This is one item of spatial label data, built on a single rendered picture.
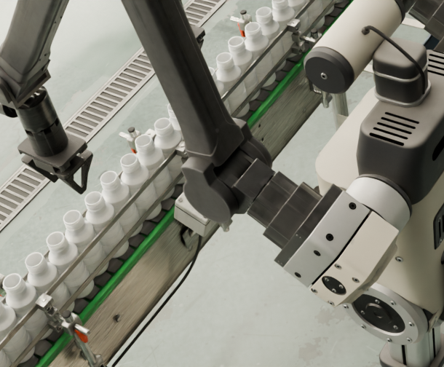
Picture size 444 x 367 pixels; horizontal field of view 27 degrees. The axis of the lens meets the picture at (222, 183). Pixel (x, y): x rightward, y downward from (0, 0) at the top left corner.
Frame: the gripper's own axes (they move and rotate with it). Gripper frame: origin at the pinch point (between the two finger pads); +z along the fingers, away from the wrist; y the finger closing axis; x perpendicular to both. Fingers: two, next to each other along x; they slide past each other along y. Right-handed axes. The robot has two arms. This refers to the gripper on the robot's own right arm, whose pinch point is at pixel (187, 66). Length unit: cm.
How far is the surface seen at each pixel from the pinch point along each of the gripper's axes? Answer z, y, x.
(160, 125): 8.6, 2.1, 10.7
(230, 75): 10.6, -1.2, -10.7
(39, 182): 121, 133, -28
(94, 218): 10.9, 0.0, 36.5
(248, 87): 18.6, -0.8, -16.1
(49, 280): 12, -2, 53
